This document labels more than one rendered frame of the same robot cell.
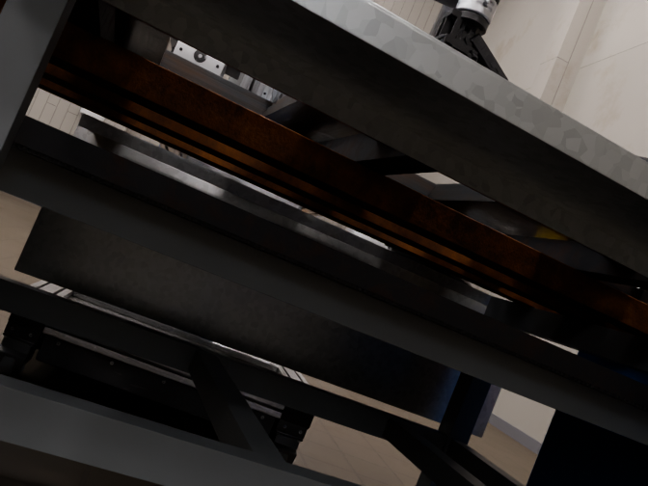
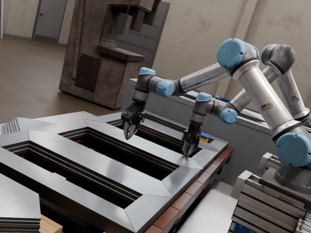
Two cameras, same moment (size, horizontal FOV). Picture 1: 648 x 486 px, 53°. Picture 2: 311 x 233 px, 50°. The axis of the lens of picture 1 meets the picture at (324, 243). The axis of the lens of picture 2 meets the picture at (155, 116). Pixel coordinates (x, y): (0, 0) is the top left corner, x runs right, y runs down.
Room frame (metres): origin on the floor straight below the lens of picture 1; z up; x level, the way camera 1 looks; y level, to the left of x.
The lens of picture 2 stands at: (2.33, -1.31, 1.43)
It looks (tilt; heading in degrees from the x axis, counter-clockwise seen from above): 13 degrees down; 128
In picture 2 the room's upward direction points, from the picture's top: 17 degrees clockwise
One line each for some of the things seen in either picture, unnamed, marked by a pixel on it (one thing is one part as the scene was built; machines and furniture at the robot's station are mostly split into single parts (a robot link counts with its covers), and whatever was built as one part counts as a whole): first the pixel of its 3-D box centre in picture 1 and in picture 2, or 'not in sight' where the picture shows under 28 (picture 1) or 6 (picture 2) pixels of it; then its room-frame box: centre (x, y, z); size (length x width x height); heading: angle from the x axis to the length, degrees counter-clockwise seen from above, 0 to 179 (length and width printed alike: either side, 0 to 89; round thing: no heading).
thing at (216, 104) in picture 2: not in sight; (220, 109); (1.50, 0.27, 1.17); 0.11 x 0.11 x 0.08; 47
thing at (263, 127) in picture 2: not in sight; (211, 104); (0.95, 1.14, 1.03); 1.30 x 0.60 x 0.04; 18
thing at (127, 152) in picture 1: (301, 298); not in sight; (1.68, 0.00, 0.47); 1.30 x 0.04 x 0.35; 108
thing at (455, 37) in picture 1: (456, 46); (136, 110); (1.26, -0.09, 1.06); 0.09 x 0.08 x 0.12; 108
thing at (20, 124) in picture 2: not in sight; (25, 128); (0.76, -0.36, 0.77); 0.45 x 0.20 x 0.04; 108
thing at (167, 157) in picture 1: (320, 229); (206, 230); (1.76, 0.02, 0.66); 1.30 x 0.20 x 0.03; 108
